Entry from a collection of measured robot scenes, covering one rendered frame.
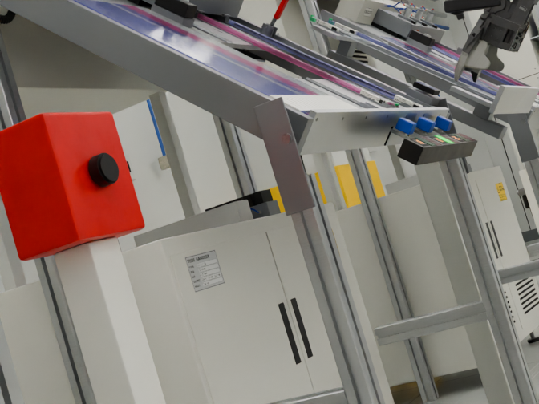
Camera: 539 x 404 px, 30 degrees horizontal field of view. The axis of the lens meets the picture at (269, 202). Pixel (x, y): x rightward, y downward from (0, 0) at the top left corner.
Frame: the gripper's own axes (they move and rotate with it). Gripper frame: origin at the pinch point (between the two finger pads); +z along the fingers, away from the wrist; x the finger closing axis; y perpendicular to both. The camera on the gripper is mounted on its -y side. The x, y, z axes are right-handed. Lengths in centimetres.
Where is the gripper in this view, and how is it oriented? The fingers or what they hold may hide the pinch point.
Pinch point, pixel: (462, 78)
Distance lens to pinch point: 205.9
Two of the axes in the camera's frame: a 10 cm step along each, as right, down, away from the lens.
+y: 8.1, 4.4, -3.8
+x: 4.6, -0.9, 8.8
